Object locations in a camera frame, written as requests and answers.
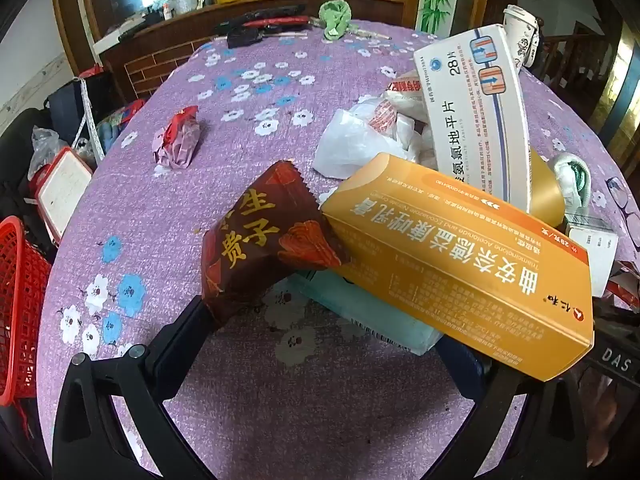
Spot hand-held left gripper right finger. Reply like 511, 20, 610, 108
435, 335, 591, 480

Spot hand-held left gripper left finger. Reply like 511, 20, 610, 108
52, 295, 221, 480

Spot orange medicine box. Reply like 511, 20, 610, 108
320, 152, 595, 381

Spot small white box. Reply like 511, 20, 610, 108
567, 214, 619, 283

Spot teal tissue packet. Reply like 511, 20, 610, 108
285, 272, 446, 357

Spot dark red snack wrapper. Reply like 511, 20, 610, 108
201, 160, 351, 332

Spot red plastic basket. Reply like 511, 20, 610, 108
0, 216, 52, 407

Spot yellow tape roll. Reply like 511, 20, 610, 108
527, 147, 567, 227

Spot red purple wrapper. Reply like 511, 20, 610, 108
151, 106, 202, 170

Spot white medicine box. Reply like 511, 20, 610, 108
414, 24, 532, 213

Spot white plastic bag red print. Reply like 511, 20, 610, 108
382, 76, 437, 136

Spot person's right forearm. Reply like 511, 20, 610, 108
586, 379, 620, 469

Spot purple floral tablecloth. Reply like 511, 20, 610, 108
37, 20, 640, 480

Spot eyeglasses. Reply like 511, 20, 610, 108
605, 177, 640, 249

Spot white red-rimmed container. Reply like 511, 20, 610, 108
36, 147, 94, 242

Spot black sofa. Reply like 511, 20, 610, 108
0, 107, 66, 266

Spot colorful printed bag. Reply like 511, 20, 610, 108
97, 100, 147, 147

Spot clear plastic bag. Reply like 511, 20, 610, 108
27, 127, 68, 181

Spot white lace strip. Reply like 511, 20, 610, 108
79, 77, 104, 162

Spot dark shopping bag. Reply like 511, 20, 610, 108
46, 72, 121, 134

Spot wooden stair railing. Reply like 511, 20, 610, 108
542, 20, 612, 126

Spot wooden mirror cabinet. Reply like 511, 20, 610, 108
50, 0, 426, 106

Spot white flat box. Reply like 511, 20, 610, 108
94, 30, 132, 54

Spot black pouch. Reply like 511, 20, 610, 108
227, 27, 262, 50

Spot white patterned paper cup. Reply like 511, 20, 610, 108
502, 4, 540, 68

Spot red tool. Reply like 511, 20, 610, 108
250, 16, 311, 34

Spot green cloth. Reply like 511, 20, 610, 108
319, 0, 353, 41

